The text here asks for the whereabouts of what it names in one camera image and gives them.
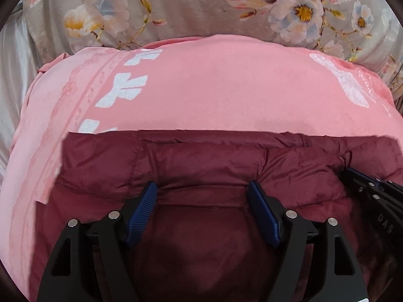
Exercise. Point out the pink printed blanket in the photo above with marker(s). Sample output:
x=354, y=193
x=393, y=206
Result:
x=220, y=94

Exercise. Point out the white satin curtain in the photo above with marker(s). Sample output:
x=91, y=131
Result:
x=12, y=85

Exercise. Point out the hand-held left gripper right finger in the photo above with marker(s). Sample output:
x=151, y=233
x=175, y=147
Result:
x=263, y=210

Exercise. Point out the grey floral quilt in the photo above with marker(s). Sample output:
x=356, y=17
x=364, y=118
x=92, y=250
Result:
x=189, y=6

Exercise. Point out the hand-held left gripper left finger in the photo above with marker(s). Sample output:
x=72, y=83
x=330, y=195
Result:
x=141, y=214

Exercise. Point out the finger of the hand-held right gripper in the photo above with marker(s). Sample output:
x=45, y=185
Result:
x=365, y=179

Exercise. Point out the maroon puffer jacket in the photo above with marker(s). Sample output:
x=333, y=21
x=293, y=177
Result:
x=204, y=163

